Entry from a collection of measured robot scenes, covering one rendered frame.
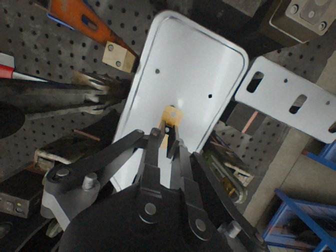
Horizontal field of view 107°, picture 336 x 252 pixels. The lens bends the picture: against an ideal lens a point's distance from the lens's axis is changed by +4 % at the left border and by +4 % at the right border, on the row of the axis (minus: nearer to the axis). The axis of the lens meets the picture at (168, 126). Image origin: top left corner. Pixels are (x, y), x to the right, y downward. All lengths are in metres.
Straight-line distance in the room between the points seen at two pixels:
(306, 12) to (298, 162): 1.97
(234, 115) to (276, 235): 2.34
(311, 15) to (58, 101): 0.38
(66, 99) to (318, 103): 0.50
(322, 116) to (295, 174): 1.85
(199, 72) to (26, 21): 0.73
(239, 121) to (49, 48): 0.78
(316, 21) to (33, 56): 0.88
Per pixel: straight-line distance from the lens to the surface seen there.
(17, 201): 0.39
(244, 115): 0.37
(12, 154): 1.10
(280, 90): 0.38
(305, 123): 0.45
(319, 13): 0.34
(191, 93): 0.30
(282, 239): 2.73
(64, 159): 0.35
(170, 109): 0.23
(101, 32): 0.25
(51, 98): 0.21
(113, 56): 0.25
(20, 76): 0.26
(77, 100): 0.24
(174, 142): 0.16
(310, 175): 2.43
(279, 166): 2.08
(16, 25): 0.88
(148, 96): 0.30
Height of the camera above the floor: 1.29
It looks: 72 degrees down
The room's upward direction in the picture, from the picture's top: 178 degrees counter-clockwise
